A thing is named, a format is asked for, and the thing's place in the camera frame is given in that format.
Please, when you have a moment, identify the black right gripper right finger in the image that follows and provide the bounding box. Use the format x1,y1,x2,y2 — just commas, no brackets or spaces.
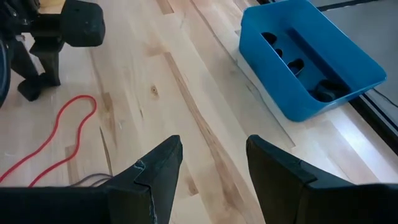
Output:
245,134,398,224

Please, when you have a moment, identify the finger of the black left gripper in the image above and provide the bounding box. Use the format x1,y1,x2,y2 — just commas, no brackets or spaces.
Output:
30,42,62,87
7,40,40,80

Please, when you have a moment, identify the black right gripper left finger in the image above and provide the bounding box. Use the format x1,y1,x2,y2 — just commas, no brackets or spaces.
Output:
0,134,183,224

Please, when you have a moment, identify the thin red rubber band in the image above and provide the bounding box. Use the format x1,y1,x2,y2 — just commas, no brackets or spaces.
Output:
0,95,98,188

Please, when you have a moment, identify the blue plastic bin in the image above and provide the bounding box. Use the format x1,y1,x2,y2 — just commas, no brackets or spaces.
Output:
238,0,388,123

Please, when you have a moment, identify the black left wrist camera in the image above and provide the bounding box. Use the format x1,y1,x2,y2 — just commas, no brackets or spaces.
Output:
60,0,106,48

